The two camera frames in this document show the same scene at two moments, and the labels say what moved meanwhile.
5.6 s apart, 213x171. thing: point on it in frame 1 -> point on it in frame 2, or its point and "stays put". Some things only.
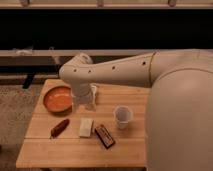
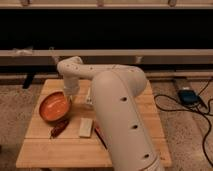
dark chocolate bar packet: (104, 136) stays put
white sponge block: (86, 127) stays put
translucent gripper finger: (74, 104) -> (70, 100)
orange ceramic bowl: (58, 100) stays put
